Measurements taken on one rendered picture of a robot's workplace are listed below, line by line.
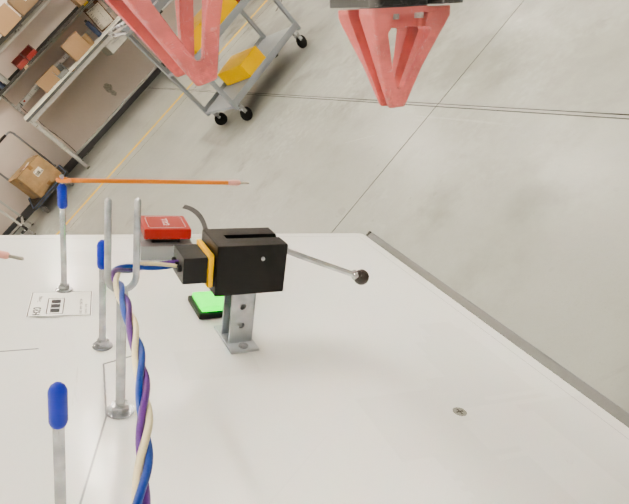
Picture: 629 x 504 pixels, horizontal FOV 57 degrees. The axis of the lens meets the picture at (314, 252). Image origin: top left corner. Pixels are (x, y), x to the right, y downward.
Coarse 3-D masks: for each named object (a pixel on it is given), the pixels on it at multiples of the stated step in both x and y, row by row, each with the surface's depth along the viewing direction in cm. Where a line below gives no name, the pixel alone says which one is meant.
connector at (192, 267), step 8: (176, 248) 44; (184, 248) 44; (192, 248) 44; (200, 248) 44; (176, 256) 44; (184, 256) 42; (192, 256) 43; (200, 256) 43; (184, 264) 42; (192, 264) 42; (200, 264) 43; (176, 272) 44; (184, 272) 42; (192, 272) 43; (200, 272) 43; (184, 280) 43; (192, 280) 43; (200, 280) 43
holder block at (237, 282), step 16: (208, 240) 44; (224, 240) 44; (240, 240) 44; (256, 240) 45; (272, 240) 45; (224, 256) 43; (240, 256) 43; (256, 256) 44; (272, 256) 44; (224, 272) 43; (240, 272) 44; (256, 272) 44; (272, 272) 45; (224, 288) 44; (240, 288) 44; (256, 288) 45; (272, 288) 45
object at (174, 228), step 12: (144, 216) 65; (156, 216) 65; (168, 216) 66; (180, 216) 67; (144, 228) 61; (156, 228) 62; (168, 228) 62; (180, 228) 63; (156, 240) 63; (168, 240) 63
